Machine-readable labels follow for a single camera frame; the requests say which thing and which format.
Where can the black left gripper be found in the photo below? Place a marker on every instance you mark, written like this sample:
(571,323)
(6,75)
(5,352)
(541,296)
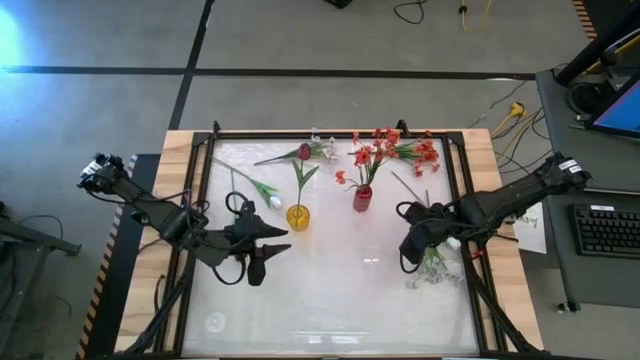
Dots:
(247,227)

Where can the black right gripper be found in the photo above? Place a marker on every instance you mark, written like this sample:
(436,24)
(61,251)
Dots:
(425,225)

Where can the red glass vase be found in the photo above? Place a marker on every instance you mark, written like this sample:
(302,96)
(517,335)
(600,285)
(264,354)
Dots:
(362,199)

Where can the orange artificial flower spray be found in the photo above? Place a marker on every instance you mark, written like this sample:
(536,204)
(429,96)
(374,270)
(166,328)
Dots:
(363,156)
(425,152)

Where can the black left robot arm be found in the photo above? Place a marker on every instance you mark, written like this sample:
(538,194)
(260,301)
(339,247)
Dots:
(150,207)

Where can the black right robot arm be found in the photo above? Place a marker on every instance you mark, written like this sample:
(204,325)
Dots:
(520,192)

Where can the yellow glass vase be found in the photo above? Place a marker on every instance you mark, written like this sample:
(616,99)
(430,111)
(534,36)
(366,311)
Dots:
(298,217)

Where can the white paper sheet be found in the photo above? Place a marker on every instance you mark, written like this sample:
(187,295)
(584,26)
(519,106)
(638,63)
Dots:
(531,230)

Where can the grey side desk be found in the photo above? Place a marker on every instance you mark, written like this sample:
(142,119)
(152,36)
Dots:
(560,240)

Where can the black hazard-striped platform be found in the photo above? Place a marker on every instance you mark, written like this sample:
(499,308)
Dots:
(112,300)

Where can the white label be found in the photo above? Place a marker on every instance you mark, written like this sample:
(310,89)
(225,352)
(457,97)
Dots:
(602,207)

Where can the black keyboard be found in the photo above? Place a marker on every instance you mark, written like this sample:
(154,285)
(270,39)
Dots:
(605,230)

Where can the laptop with blue screen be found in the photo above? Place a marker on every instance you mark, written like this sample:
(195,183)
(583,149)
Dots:
(625,112)

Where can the black metal stand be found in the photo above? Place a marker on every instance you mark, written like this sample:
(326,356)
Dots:
(30,235)

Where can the orange black hazard strip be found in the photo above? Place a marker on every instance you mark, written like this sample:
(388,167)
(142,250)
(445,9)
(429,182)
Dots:
(585,20)

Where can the black aluminium table frame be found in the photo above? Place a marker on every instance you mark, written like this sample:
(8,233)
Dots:
(280,135)

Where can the black diagonal post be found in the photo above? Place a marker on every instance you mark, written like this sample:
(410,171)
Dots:
(595,47)

